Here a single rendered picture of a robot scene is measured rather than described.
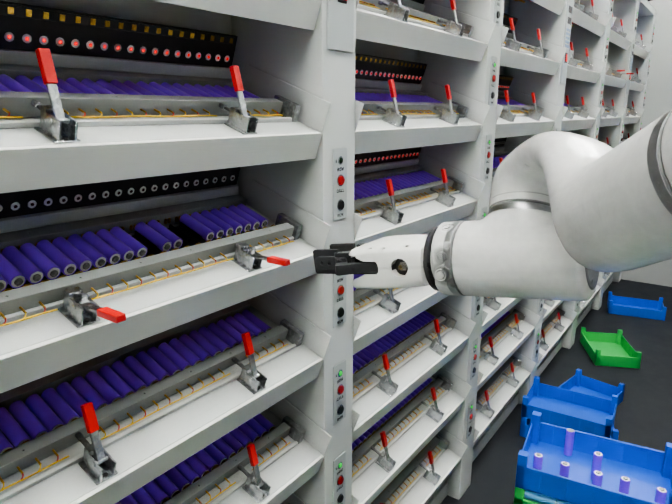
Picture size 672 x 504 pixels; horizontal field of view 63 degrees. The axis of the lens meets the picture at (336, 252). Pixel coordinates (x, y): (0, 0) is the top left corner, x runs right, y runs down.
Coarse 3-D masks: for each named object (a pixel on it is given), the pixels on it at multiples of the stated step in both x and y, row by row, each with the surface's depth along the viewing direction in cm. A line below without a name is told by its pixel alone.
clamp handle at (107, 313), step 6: (84, 300) 61; (84, 306) 61; (90, 306) 60; (96, 306) 60; (96, 312) 59; (102, 312) 58; (108, 312) 58; (114, 312) 58; (120, 312) 58; (108, 318) 58; (114, 318) 57; (120, 318) 57
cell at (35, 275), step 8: (8, 248) 66; (16, 248) 67; (8, 256) 66; (16, 256) 66; (24, 256) 66; (16, 264) 65; (24, 264) 65; (32, 264) 65; (24, 272) 64; (32, 272) 64; (40, 272) 65; (32, 280) 64; (40, 280) 65
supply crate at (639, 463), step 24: (528, 432) 129; (552, 432) 133; (576, 432) 130; (528, 456) 117; (552, 456) 129; (576, 456) 129; (624, 456) 126; (648, 456) 124; (528, 480) 117; (552, 480) 115; (576, 480) 113; (648, 480) 120
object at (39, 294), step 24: (216, 240) 82; (240, 240) 84; (264, 240) 89; (120, 264) 70; (144, 264) 71; (168, 264) 74; (24, 288) 60; (48, 288) 61; (96, 288) 66; (0, 312) 58; (24, 312) 59; (48, 312) 60
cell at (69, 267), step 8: (40, 248) 69; (48, 248) 69; (56, 248) 69; (48, 256) 68; (56, 256) 68; (64, 256) 68; (56, 264) 68; (64, 264) 67; (72, 264) 68; (64, 272) 67; (72, 272) 68
